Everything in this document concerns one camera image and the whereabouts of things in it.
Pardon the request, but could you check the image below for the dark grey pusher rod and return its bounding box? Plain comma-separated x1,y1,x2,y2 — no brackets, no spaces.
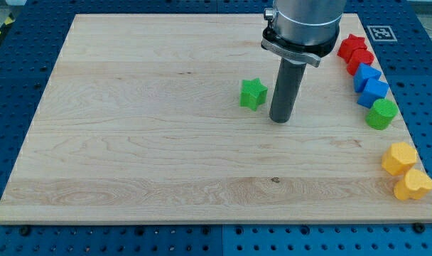
269,58,306,123

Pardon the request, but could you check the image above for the lower blue cube block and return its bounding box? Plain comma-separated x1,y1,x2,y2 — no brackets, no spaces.
357,78,389,108

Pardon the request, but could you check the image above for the yellow hexagon block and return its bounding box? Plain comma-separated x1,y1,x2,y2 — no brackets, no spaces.
381,142,418,176

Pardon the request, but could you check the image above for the upper blue cube block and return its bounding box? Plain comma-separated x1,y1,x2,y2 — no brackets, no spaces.
353,63,382,92

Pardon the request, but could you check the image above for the red cylinder block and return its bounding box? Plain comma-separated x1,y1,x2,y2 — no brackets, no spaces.
346,49,374,75

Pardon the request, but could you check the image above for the green cylinder block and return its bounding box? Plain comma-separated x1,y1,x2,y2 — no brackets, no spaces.
365,98,399,130

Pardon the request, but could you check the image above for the green star block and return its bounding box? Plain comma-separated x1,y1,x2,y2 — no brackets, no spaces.
239,78,268,111

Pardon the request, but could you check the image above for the white fiducial marker tag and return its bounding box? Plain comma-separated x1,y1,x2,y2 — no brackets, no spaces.
367,25,397,42

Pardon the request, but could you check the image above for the blue cube block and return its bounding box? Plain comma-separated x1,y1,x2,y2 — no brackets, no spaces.
353,63,382,92
357,78,389,108

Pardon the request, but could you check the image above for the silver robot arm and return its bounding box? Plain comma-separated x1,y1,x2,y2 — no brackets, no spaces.
261,0,346,67

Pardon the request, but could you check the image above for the wooden board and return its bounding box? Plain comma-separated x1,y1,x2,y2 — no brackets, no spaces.
0,14,432,225

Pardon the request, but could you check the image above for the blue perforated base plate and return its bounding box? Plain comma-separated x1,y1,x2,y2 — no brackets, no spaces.
0,1,432,255

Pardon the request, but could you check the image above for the red star block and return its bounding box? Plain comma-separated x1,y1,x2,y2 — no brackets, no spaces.
337,34,367,63

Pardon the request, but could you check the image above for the yellow heart block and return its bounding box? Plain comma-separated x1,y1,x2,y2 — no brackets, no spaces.
394,169,432,201

